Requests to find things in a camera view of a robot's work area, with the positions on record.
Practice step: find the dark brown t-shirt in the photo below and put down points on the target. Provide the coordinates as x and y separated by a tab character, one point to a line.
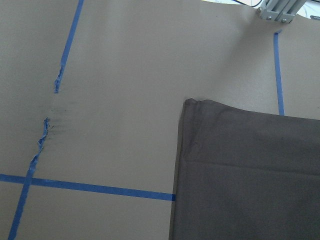
246	175

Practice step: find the aluminium frame post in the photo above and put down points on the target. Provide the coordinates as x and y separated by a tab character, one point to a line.
282	11

